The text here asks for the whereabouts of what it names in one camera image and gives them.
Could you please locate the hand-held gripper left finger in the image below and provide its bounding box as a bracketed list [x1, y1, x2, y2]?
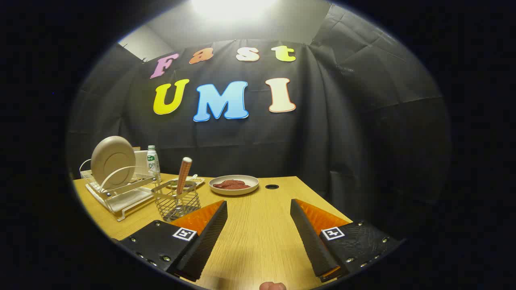
[120, 200, 228, 282]

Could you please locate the white green drink bottle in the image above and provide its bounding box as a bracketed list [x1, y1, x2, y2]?
[146, 145, 161, 184]

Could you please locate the beige plate with meat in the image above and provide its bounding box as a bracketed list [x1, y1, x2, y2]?
[209, 175, 260, 196]

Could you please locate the metal wire basket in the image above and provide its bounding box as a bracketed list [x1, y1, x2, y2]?
[152, 180, 201, 223]

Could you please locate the white wire dish rack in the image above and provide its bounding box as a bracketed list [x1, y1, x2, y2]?
[79, 158, 162, 222]

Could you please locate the spoon with checkered handle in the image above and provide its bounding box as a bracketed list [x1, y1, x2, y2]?
[174, 157, 193, 212]

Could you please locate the black backdrop cloth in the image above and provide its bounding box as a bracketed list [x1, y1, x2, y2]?
[67, 4, 450, 242]

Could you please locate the white divided tray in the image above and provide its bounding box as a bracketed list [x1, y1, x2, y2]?
[167, 174, 205, 190]

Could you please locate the beige round plate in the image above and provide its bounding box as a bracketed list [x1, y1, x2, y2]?
[90, 136, 136, 191]

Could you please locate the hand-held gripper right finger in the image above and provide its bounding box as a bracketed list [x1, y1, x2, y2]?
[290, 199, 404, 282]

